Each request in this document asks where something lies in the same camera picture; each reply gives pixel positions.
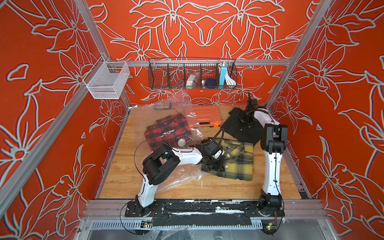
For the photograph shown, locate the dark blue round object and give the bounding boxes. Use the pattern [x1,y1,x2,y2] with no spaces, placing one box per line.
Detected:
[205,78,217,90]

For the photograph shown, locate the red black plaid shirt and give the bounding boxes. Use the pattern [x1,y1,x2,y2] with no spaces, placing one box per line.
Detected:
[144,113,192,151]

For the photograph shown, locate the grey white packet in basket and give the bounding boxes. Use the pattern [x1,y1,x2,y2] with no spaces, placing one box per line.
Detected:
[186,73,199,90]

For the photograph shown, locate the white slotted cable duct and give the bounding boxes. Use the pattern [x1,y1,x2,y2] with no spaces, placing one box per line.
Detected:
[91,219,263,231]

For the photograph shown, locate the white cable in basket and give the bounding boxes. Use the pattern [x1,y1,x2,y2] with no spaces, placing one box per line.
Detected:
[224,71,237,88]

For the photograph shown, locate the black wire wall basket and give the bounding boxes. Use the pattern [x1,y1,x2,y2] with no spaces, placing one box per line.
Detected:
[148,57,238,90]

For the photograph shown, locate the yellow black plaid shirt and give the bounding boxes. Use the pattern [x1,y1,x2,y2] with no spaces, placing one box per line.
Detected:
[201,139,254,181]

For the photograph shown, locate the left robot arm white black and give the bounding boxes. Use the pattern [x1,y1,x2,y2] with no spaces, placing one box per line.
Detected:
[135,129,224,211]

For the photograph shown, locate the orange plastic tool case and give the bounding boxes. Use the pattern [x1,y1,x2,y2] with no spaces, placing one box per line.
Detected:
[184,105,222,129]

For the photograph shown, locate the light blue box in basket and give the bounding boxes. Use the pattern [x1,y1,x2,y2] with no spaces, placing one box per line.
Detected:
[218,64,227,89]

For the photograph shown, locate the clear plastic vacuum bag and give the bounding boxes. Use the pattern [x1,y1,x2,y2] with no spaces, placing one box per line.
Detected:
[130,95,223,193]

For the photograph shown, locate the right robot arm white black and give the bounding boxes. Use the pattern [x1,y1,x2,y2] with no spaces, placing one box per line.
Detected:
[242,95,288,216]

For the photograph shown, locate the clear acrylic wall bin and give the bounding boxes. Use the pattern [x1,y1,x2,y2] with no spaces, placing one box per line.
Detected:
[85,62,130,100]

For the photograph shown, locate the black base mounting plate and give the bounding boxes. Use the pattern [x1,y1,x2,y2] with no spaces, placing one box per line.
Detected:
[122,199,286,229]

